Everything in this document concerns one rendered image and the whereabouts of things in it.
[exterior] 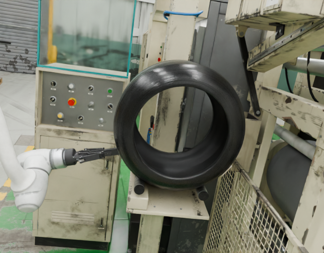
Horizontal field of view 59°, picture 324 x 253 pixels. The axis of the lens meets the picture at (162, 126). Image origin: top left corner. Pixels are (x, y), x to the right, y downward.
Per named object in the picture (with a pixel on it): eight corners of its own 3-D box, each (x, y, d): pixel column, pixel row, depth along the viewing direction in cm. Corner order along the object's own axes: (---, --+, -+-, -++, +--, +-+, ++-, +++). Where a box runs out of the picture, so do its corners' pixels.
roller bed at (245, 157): (214, 156, 174) (223, 108, 166) (237, 159, 176) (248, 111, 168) (222, 170, 155) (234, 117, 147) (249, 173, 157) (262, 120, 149)
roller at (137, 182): (136, 162, 156) (136, 154, 155) (144, 162, 157) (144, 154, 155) (134, 195, 123) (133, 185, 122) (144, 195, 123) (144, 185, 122)
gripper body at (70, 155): (61, 153, 123) (84, 150, 123) (66, 146, 131) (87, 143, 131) (65, 169, 125) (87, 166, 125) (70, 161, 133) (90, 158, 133)
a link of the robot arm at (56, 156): (54, 145, 131) (67, 144, 131) (58, 164, 133) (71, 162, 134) (47, 153, 122) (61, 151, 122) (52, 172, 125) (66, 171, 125)
